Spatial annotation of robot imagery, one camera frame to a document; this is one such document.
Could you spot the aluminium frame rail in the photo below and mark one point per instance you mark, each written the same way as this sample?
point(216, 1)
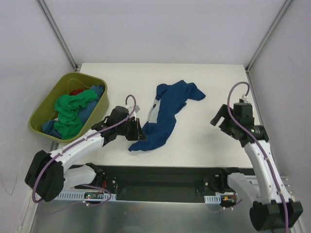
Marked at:
point(286, 186)

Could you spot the aluminium corner post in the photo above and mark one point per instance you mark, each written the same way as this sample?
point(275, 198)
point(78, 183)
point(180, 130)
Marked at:
point(57, 33)
point(277, 19)

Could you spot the right aluminium corner post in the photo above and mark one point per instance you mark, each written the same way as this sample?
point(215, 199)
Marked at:
point(277, 19)

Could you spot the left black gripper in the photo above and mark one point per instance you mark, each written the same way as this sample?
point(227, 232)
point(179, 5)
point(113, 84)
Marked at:
point(132, 128)

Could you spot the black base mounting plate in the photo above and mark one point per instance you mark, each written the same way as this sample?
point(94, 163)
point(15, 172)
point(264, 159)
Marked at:
point(161, 184)

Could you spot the teal blue t shirt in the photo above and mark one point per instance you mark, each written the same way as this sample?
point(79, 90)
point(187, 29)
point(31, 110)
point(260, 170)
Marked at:
point(84, 114)

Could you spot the left aluminium corner post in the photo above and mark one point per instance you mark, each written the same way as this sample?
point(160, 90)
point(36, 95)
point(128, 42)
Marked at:
point(57, 33)

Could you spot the green t shirt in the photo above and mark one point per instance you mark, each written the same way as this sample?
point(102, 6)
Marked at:
point(68, 108)

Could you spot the olive green plastic bin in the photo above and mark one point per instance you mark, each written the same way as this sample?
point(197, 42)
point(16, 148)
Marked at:
point(67, 83)

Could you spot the right white cable duct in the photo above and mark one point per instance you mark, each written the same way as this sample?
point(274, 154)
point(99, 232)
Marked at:
point(216, 199)

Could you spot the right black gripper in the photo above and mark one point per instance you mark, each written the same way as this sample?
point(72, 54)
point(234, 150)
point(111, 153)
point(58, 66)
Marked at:
point(226, 124)

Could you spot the blue printed t shirt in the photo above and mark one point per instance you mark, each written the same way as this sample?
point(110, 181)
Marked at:
point(169, 101)

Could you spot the red t shirt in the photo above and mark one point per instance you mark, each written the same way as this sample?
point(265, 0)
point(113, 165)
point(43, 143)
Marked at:
point(76, 92)

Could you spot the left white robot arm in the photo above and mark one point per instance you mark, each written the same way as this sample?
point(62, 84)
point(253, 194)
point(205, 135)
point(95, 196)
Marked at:
point(50, 173)

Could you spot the left white cable duct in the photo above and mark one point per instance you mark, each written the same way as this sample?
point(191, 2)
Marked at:
point(87, 196)

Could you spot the white cable duct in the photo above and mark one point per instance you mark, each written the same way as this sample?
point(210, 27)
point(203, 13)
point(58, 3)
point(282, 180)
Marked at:
point(87, 196)
point(216, 199)

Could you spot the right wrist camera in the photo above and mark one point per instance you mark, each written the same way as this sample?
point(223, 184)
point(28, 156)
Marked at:
point(244, 99)

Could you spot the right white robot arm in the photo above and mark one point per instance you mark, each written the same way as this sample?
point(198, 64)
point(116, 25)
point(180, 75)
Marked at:
point(271, 205)

